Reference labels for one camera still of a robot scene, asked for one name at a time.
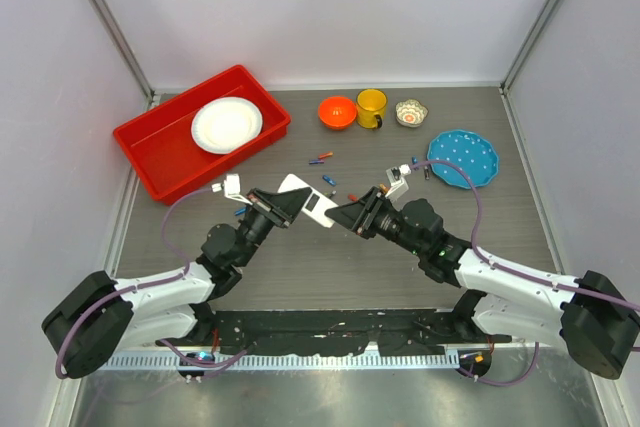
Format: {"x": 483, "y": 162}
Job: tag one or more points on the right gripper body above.
{"x": 378, "y": 217}

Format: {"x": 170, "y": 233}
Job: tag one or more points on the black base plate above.
{"x": 334, "y": 333}

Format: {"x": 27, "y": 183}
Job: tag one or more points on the patterned small bowl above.
{"x": 411, "y": 113}

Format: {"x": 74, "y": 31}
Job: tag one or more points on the blue dotted plate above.
{"x": 470, "y": 152}

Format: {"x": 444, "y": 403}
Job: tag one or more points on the white cable duct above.
{"x": 370, "y": 359}

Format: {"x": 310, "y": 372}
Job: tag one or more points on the blue battery middle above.
{"x": 329, "y": 180}

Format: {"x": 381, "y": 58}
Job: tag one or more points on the white remote control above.
{"x": 316, "y": 205}

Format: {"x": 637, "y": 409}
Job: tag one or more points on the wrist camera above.
{"x": 398, "y": 184}
{"x": 231, "y": 188}

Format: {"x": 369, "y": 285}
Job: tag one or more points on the red plastic bin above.
{"x": 160, "y": 148}

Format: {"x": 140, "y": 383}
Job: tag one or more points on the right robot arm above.
{"x": 586, "y": 317}

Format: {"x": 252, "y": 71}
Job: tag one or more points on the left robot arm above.
{"x": 102, "y": 315}

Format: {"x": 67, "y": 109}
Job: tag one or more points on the orange bowl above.
{"x": 337, "y": 112}

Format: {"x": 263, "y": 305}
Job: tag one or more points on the yellow mug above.
{"x": 371, "y": 107}

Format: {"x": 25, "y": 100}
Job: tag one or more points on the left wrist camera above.
{"x": 231, "y": 188}

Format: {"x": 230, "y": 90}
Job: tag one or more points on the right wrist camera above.
{"x": 398, "y": 184}

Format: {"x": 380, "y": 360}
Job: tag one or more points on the white paper plate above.
{"x": 225, "y": 124}

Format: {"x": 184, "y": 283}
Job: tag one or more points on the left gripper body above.
{"x": 260, "y": 219}

